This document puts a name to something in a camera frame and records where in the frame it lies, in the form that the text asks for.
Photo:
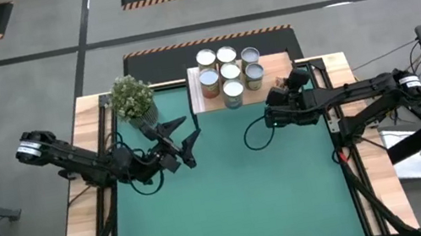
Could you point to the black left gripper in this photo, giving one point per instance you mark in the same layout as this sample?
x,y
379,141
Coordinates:
x,y
165,157

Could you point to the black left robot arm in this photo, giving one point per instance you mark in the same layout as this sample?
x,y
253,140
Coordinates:
x,y
71,158

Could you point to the wooden shelf with black legs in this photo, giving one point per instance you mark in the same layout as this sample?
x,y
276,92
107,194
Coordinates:
x,y
272,65

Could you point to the plain orange food can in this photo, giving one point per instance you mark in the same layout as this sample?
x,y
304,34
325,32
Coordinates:
x,y
205,58

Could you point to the blue peas can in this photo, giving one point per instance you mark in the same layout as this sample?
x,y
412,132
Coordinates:
x,y
232,89

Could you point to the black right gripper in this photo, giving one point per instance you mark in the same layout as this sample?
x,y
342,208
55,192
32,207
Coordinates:
x,y
293,110

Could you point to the green can with cream circle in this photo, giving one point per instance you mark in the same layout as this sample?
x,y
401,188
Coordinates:
x,y
254,73

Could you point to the green plant in striped pot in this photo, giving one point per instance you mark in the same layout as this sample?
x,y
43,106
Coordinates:
x,y
131,99

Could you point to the pink teal green striped can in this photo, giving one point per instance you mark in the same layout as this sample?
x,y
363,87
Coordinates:
x,y
250,55

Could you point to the orange cream mushroom can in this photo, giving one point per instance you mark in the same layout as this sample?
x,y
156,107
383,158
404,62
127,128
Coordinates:
x,y
208,79

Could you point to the orange yellow corn can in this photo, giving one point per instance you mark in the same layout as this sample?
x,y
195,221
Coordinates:
x,y
226,54

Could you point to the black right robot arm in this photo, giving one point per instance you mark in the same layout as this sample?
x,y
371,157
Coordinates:
x,y
360,90

